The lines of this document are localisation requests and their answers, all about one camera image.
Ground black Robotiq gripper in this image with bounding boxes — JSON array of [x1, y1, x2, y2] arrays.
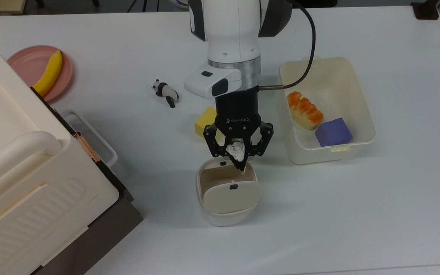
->
[[204, 88, 274, 171]]

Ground white paper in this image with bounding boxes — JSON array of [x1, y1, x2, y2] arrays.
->
[[226, 141, 248, 162]]

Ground cream trash bin with lid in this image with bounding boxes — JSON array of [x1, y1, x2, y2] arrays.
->
[[195, 157, 262, 226]]

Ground yellow cube block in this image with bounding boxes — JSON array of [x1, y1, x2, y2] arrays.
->
[[194, 106, 222, 140]]

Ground orange toy bread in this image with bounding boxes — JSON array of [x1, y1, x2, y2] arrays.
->
[[287, 91, 324, 131]]

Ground toy panda figure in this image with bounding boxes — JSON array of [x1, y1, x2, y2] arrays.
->
[[152, 79, 180, 108]]

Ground purple cube block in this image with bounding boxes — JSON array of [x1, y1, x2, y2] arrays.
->
[[315, 118, 353, 147]]

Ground white plastic open container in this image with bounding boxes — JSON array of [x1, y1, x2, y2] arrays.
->
[[275, 57, 376, 165]]

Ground orange box latch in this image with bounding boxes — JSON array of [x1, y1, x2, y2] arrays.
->
[[73, 132, 101, 164]]

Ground black tripod legs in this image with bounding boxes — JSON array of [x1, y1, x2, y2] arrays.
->
[[126, 0, 160, 13]]

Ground yellow banana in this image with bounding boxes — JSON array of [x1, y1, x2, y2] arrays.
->
[[33, 50, 63, 97]]

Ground cream plastic storage box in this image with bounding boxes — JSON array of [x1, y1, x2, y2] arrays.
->
[[0, 29, 120, 275]]

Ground pink plate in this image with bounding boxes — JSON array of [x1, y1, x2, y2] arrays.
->
[[7, 45, 73, 102]]

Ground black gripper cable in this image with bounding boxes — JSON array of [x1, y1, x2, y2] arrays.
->
[[258, 0, 317, 91]]

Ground black camera stand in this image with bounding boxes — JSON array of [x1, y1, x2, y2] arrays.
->
[[411, 0, 440, 20]]

